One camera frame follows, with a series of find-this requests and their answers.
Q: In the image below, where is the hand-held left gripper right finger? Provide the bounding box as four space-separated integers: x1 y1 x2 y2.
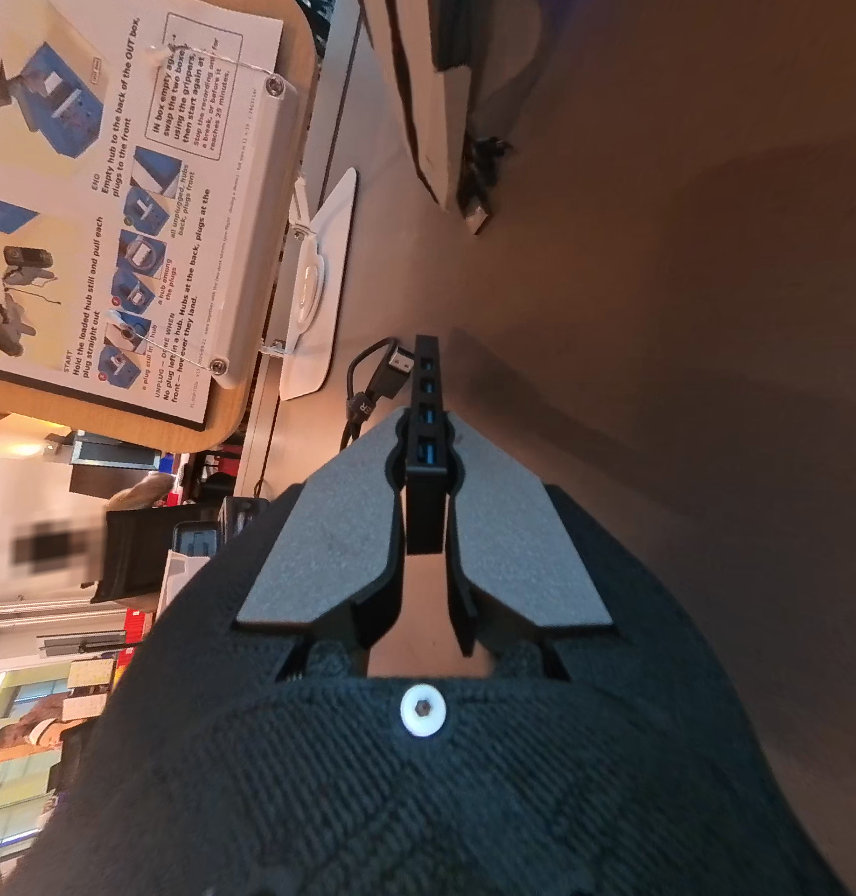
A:
443 412 615 658

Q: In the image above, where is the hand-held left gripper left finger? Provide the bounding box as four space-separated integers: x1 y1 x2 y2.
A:
235 409 411 659

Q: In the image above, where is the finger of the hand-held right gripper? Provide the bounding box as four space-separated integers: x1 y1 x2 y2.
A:
361 0 432 184
398 0 472 212

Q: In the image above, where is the black usb hub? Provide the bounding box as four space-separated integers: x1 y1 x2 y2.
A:
403 334 450 556

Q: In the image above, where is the black usb hub cable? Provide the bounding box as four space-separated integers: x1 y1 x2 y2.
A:
339 337 416 455

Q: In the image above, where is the white stand base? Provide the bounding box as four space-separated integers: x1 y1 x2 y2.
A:
279 167 359 402

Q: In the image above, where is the instruction sheet on wooden board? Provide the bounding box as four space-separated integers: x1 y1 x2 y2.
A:
0 0 318 452

